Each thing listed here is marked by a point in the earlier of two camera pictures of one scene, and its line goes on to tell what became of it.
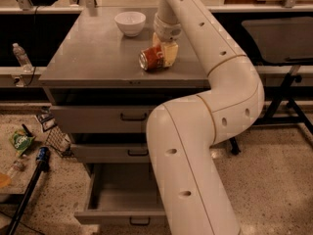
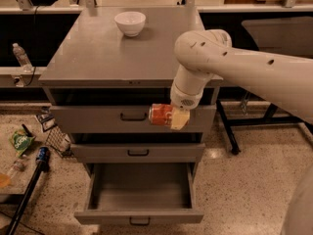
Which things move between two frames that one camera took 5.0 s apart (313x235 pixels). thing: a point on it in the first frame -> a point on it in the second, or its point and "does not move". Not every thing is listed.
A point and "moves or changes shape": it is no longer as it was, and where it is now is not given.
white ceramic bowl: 131,23 does not move
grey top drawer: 102,119 does not move
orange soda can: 151,59 moves or changes shape
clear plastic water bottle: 23,60 does not move
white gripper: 166,29 -> 183,100
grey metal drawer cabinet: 107,74 does not move
